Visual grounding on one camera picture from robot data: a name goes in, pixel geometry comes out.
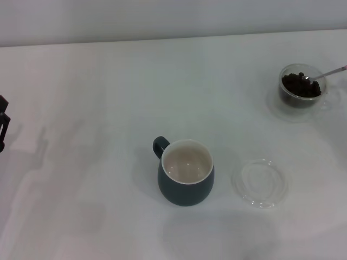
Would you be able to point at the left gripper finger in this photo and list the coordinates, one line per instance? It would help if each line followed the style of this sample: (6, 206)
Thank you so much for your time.
(3, 127)

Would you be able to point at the glass saucer under cup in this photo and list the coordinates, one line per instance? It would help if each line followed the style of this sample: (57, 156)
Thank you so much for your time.
(273, 111)

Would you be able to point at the clear glass spoon saucer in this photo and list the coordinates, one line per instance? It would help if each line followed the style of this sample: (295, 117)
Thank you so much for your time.
(261, 184)

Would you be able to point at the pile of coffee beans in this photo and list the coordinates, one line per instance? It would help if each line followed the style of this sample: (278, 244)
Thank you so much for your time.
(299, 88)

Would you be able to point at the dark green ceramic mug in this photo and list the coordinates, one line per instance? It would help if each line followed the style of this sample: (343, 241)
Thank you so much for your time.
(184, 193)

